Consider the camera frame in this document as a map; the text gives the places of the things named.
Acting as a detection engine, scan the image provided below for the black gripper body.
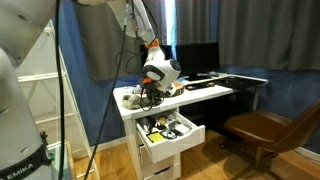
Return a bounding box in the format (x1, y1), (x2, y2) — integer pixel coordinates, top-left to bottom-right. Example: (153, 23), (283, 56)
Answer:
(144, 83), (167, 99)

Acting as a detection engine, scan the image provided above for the grey beige cap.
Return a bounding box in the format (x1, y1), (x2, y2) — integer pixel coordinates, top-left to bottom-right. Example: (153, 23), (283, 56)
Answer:
(122, 93), (145, 110)

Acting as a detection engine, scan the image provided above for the round wooden slab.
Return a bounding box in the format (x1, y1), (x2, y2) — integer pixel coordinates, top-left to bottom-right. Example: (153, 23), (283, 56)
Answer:
(165, 81), (186, 98)

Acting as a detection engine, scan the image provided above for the small white box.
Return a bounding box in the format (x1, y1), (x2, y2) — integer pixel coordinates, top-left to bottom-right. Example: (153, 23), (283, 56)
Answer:
(174, 122), (192, 136)

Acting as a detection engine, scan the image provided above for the yellow and black packet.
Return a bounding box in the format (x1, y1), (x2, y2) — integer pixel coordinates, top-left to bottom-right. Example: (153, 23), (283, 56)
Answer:
(147, 131), (167, 145)

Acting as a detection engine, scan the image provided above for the white desk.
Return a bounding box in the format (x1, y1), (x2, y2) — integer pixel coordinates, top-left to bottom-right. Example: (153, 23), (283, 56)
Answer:
(112, 73), (270, 122)

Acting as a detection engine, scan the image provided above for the black keyboard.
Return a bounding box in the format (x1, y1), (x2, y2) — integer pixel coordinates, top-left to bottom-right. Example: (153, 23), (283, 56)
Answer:
(184, 81), (217, 92)

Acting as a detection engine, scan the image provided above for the white open drawer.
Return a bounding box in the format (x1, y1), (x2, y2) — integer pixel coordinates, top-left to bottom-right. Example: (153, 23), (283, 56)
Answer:
(135, 110), (206, 164)

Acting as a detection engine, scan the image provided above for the black computer monitor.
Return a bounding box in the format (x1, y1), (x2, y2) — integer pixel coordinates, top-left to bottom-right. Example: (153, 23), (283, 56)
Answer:
(175, 42), (221, 82)

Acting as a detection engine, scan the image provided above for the white drawer cabinet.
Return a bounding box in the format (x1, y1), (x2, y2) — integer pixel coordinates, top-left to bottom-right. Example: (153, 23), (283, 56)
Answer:
(123, 106), (183, 180)

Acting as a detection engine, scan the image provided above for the grey hanging cloth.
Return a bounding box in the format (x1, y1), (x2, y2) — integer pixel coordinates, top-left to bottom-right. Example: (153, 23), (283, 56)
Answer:
(73, 0), (168, 82)

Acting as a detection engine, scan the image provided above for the black desk mat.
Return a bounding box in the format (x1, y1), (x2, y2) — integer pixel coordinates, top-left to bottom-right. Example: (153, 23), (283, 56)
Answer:
(213, 75), (258, 91)

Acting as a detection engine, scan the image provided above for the brown leather chair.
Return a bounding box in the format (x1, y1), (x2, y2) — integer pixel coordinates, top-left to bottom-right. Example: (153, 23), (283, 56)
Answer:
(219, 99), (320, 180)

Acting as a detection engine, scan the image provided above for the grey window curtain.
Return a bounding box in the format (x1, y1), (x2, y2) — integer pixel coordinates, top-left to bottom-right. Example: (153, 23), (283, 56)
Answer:
(175, 0), (320, 72)

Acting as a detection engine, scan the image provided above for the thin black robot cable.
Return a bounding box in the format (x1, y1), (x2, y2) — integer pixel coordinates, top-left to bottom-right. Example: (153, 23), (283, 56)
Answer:
(83, 0), (131, 180)

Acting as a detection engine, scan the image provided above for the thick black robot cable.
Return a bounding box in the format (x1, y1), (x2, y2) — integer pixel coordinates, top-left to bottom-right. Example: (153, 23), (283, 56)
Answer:
(54, 0), (67, 180)

